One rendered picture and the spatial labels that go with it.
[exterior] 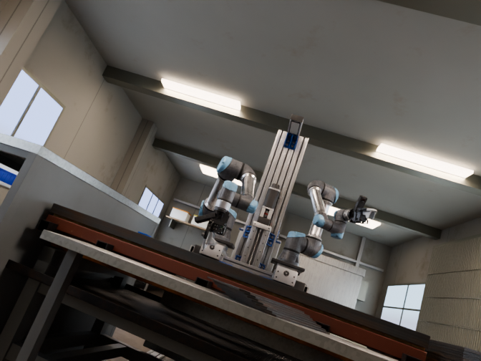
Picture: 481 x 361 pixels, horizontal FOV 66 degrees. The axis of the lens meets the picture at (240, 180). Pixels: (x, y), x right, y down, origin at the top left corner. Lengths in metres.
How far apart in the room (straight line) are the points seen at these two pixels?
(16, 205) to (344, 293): 8.25
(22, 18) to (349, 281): 7.93
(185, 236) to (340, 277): 4.46
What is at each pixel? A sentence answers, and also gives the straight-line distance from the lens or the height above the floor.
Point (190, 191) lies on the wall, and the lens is 11.20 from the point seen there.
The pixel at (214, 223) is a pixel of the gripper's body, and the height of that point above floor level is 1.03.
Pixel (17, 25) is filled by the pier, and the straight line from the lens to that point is 4.50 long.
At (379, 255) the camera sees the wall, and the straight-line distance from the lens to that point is 11.21.
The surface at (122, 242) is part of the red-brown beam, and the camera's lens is 1.62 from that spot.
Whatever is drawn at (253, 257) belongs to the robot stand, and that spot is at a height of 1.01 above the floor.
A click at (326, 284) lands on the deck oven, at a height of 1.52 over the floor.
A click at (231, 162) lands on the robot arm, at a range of 2.31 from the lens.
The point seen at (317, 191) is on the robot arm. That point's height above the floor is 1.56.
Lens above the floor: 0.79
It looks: 15 degrees up
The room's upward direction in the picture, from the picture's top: 20 degrees clockwise
